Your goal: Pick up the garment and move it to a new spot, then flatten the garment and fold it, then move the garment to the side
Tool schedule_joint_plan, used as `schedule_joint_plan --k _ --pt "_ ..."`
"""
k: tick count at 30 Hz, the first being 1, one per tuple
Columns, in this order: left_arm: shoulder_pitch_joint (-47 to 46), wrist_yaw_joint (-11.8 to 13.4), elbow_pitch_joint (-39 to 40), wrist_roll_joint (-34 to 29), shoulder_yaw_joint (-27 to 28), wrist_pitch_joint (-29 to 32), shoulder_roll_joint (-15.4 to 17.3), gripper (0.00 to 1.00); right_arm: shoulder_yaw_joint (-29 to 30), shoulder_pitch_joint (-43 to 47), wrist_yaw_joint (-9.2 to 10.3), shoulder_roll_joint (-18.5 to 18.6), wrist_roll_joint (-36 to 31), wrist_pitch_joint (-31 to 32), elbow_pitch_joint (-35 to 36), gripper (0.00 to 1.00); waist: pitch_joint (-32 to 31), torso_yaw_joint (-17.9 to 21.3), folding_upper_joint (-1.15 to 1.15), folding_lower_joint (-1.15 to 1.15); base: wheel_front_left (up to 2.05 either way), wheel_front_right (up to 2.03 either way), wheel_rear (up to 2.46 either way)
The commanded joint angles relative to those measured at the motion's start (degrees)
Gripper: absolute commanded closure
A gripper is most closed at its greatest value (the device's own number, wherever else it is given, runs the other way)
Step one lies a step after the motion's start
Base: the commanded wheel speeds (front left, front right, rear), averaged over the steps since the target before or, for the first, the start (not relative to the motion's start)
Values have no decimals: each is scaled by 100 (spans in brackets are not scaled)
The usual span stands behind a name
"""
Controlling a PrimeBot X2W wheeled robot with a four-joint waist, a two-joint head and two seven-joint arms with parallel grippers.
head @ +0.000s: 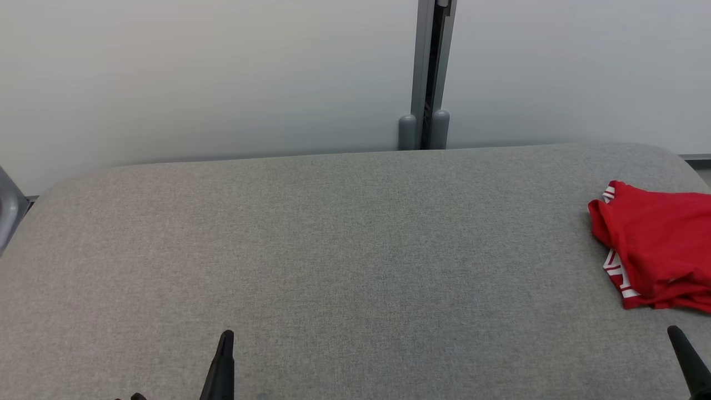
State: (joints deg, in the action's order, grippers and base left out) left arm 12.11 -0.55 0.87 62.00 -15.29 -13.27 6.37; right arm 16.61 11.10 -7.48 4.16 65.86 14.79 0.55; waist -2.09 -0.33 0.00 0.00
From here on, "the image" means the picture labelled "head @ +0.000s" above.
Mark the grey metal partition post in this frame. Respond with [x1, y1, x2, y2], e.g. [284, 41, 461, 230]
[397, 0, 458, 151]

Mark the red white numbered jersey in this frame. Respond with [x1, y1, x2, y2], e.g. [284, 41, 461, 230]
[588, 179, 711, 313]

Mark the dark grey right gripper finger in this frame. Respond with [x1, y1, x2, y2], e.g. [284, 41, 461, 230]
[667, 326, 711, 400]

